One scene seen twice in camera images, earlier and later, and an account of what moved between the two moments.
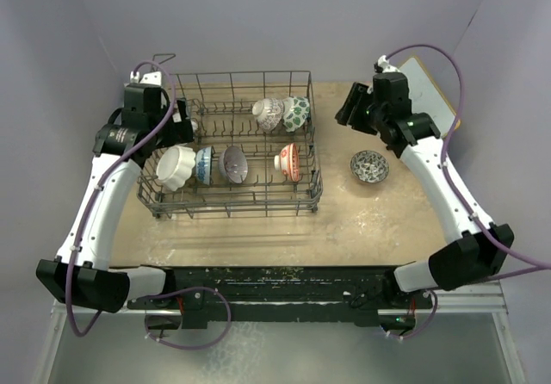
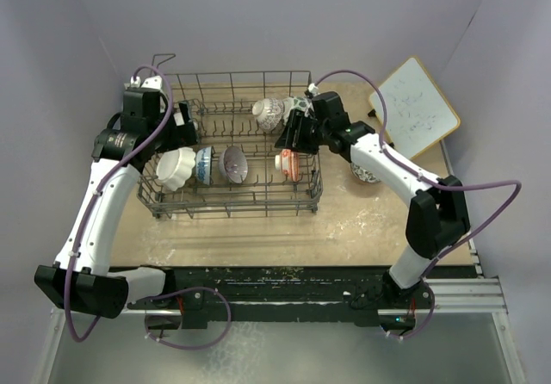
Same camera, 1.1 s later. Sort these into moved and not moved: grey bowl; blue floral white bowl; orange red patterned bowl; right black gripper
Moved: right black gripper
Not moved: orange red patterned bowl; grey bowl; blue floral white bowl
